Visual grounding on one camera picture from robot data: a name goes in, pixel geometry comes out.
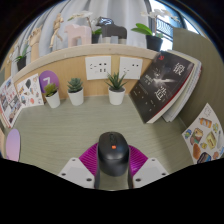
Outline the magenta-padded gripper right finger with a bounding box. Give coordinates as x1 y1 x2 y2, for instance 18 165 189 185
127 144 170 190

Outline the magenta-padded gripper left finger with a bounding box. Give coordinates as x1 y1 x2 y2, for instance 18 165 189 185
57 142 102 190

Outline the black computer mouse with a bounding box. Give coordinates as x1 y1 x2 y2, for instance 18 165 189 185
96 131 131 177

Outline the purple mouse pad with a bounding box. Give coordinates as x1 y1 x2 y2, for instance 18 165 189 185
5 128 22 163

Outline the food sticker sheet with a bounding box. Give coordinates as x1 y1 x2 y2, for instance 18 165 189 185
181 102 224 165

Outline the small succulent in white pot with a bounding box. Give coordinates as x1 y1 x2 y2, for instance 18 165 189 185
44 82 62 109
105 71 128 107
67 77 85 107

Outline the black-covered book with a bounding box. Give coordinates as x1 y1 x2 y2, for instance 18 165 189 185
129 50 195 124

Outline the white sticker sheet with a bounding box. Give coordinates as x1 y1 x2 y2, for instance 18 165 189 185
15 73 45 108

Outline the red-spined photo book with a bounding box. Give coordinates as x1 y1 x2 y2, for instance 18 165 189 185
0 76 24 129

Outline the purple round number sticker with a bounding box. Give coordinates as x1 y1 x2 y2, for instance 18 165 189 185
38 70 61 94

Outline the light wood desk shelf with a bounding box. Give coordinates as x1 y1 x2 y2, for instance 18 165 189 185
11 43 158 98

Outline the white orchid in black pot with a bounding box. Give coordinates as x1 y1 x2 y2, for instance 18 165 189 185
11 43 31 72
67 10 104 45
130 9 178 53

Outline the wooden hand model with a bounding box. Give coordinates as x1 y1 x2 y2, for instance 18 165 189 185
27 26 44 63

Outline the pink wooden horse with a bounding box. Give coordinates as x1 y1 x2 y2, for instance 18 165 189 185
63 23 93 48

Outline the dark wooden horse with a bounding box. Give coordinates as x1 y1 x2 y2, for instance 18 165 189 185
95 16 128 45

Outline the grey curtain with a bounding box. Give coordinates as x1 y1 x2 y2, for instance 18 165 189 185
19 0 151 51

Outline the white wall socket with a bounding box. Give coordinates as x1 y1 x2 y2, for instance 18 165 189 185
84 55 113 81
118 56 144 81

